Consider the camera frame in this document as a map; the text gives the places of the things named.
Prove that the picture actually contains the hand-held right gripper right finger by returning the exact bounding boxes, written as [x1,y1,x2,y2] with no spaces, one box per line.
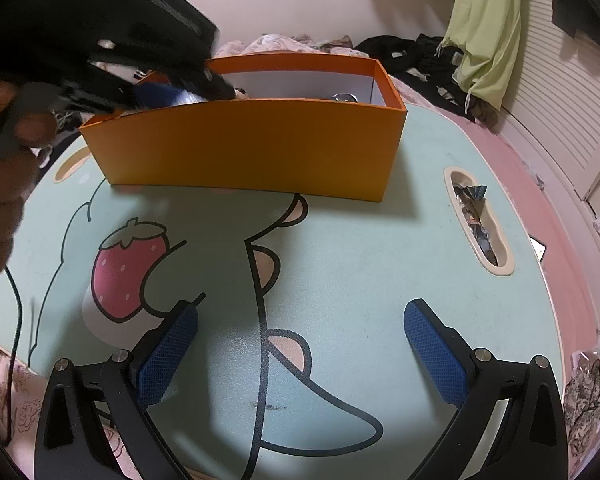
[403,298,568,480]

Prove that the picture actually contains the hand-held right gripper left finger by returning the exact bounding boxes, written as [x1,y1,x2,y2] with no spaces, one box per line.
[34,300,199,480]

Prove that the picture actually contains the pink floral blanket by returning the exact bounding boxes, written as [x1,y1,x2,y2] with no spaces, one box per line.
[212,34,356,58]

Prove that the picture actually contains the black cable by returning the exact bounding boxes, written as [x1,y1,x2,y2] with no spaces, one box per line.
[2,265,25,443]

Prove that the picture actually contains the light green hanging cloth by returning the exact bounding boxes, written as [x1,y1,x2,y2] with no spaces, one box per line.
[440,0,523,111]

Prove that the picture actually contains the dark floral cloth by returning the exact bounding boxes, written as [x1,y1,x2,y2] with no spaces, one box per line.
[562,325,600,461]

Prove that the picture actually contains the pile of black clothes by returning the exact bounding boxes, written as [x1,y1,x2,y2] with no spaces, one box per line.
[352,34,496,123]

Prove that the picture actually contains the person's left hand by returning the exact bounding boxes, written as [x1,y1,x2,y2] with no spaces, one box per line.
[0,110,59,282]

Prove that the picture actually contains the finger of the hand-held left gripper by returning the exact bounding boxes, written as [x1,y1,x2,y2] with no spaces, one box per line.
[167,57,237,101]
[55,79,183,113]

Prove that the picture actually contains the orange cardboard box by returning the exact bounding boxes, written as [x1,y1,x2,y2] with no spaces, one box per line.
[78,55,407,203]

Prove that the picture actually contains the crumpled wrappers in slot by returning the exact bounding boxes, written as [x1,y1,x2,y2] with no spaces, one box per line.
[452,182,498,267]

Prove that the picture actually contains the orange-rimmed white cardboard box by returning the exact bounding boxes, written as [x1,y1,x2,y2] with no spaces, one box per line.
[0,102,600,480]

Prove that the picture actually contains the white louvered closet door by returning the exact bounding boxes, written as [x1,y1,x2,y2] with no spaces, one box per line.
[500,0,600,203]

